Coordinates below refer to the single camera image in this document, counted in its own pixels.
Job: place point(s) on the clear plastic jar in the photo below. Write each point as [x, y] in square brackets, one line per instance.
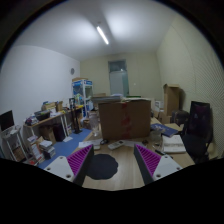
[94, 123]

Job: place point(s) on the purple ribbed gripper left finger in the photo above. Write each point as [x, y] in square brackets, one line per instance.
[74, 167]

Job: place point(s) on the black computer mouse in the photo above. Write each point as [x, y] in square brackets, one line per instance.
[104, 141]

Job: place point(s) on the ceiling fluorescent light tube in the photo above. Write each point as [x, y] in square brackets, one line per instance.
[101, 33]

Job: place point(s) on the black monitor on cart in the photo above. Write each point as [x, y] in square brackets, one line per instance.
[6, 120]

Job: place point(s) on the black round mouse pad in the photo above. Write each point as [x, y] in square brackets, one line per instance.
[102, 167]

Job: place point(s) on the stack of books on floor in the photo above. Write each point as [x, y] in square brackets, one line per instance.
[47, 149]

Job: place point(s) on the blue floor mat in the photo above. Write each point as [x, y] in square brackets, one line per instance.
[66, 148]

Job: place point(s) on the black office chair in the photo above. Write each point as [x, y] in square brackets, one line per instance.
[197, 133]

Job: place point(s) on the blue book on table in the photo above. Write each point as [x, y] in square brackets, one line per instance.
[165, 130]

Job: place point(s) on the white remote control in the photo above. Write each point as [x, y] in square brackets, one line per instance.
[116, 145]

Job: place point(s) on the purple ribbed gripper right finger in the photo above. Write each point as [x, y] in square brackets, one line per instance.
[153, 166]

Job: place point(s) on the large brown cardboard box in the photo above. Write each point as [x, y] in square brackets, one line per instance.
[125, 120]

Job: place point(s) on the wooden side desk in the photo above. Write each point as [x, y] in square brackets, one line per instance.
[61, 115]

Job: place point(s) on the white door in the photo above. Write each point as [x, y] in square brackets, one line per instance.
[119, 83]

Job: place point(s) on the white open book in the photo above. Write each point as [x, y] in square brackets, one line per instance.
[173, 144]

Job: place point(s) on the round wall clock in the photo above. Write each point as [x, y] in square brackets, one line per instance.
[72, 71]

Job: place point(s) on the white paper stack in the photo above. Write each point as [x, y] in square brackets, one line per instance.
[94, 143]

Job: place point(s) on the tall open cardboard box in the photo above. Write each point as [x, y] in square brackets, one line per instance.
[171, 98]

